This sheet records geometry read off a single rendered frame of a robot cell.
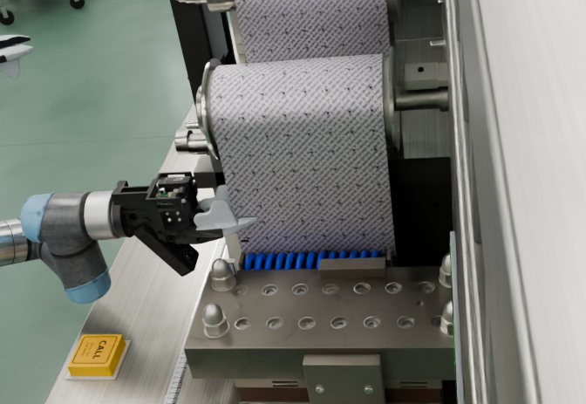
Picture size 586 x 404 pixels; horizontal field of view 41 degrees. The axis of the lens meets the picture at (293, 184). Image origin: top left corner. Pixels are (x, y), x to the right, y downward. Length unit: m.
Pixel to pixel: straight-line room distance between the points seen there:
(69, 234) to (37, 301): 1.78
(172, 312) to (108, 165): 2.36
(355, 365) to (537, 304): 0.87
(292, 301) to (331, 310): 0.06
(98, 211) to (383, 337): 0.46
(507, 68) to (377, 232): 0.91
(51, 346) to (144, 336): 1.49
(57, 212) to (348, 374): 0.50
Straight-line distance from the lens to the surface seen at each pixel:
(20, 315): 2.98
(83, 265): 1.29
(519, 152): 0.23
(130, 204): 1.19
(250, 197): 1.15
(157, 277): 1.44
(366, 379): 1.05
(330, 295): 1.12
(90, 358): 1.29
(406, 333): 1.05
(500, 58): 0.28
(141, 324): 1.35
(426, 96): 1.10
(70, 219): 1.23
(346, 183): 1.12
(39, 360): 2.77
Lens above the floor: 1.77
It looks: 33 degrees down
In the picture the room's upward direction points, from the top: 10 degrees counter-clockwise
